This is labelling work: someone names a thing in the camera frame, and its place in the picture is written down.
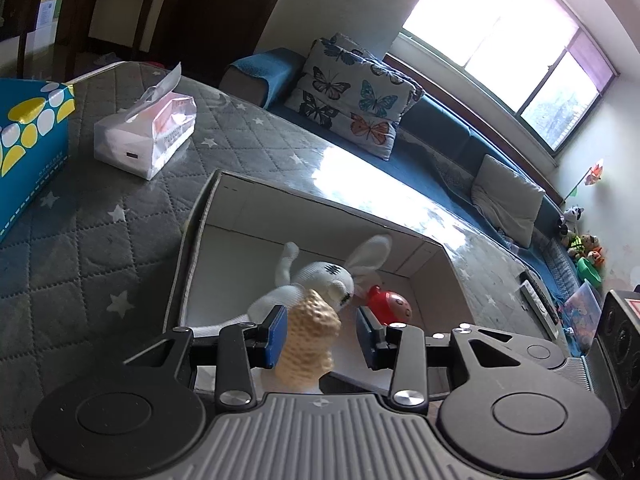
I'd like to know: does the green plastic toy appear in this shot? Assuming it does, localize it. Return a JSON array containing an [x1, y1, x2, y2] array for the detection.
[[575, 257, 605, 288]]

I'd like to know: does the red round toy figure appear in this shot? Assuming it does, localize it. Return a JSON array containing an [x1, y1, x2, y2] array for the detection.
[[366, 285, 415, 327]]

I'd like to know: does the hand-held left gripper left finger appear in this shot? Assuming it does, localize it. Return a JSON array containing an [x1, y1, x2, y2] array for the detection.
[[122, 305, 290, 407]]

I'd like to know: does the black and white cow plush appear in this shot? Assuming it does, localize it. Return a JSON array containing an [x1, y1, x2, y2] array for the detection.
[[559, 205, 586, 236]]

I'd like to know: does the blue dotted box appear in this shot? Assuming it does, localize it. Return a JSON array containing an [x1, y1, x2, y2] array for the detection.
[[0, 78, 77, 245]]

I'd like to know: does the white cushion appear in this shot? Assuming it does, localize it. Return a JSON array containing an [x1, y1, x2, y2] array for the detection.
[[470, 154, 547, 249]]

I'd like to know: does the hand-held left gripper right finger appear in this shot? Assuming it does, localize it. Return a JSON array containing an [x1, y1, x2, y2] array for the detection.
[[354, 307, 566, 409]]

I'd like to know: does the dark wooden door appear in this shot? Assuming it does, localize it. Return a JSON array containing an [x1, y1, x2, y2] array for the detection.
[[165, 0, 301, 86]]

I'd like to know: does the colourful pinwheel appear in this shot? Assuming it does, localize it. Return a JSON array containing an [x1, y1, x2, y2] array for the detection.
[[565, 157, 606, 201]]

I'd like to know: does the pile of stuffed toys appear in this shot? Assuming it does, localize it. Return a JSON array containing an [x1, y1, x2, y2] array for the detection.
[[567, 234, 607, 267]]

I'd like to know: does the white rabbit plush toy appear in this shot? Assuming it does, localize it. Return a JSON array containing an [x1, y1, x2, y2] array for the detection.
[[191, 234, 394, 395]]

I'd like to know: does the grey quilted star desktop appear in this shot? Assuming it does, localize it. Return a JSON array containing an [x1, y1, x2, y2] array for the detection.
[[0, 60, 571, 480]]

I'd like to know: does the blue sofa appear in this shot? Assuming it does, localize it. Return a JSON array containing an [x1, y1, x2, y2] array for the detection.
[[220, 47, 608, 311]]

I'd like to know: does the black speaker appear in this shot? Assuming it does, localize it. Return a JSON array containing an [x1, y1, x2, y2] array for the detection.
[[592, 289, 640, 411]]

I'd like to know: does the white tissue pack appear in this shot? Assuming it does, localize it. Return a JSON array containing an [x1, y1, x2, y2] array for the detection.
[[94, 62, 197, 181]]

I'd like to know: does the dark wooden cabinet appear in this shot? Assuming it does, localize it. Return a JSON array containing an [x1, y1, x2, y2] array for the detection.
[[0, 0, 166, 81]]

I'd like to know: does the black remote control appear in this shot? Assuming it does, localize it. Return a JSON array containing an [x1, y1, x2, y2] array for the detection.
[[520, 270, 561, 342]]

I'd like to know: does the butterfly print pillow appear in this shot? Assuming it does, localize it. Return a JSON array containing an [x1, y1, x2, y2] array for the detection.
[[302, 32, 426, 126], [284, 76, 398, 161]]

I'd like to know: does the blue quilted blanket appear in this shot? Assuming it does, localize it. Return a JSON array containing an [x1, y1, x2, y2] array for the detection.
[[227, 47, 307, 111]]

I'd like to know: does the clear plastic bin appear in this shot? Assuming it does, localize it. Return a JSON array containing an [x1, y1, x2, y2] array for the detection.
[[557, 280, 603, 358]]

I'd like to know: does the cardboard box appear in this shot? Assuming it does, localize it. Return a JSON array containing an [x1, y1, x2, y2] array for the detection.
[[167, 169, 476, 397]]

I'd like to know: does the window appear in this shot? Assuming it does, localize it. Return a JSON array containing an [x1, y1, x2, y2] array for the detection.
[[387, 0, 621, 153]]

